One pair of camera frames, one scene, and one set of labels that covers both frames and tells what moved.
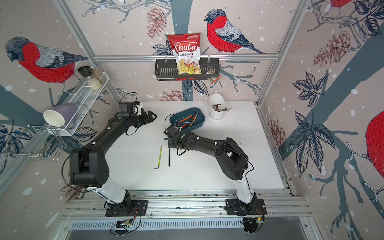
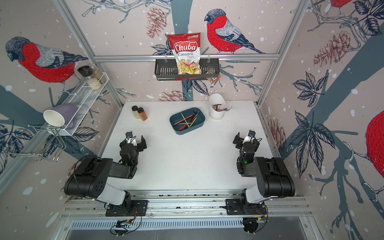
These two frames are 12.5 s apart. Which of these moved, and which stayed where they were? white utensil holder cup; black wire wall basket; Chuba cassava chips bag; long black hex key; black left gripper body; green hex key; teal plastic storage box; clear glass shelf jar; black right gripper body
Moved: green hex key; black left gripper body; black right gripper body
Stayed: Chuba cassava chips bag; black wire wall basket; clear glass shelf jar; teal plastic storage box; long black hex key; white utensil holder cup
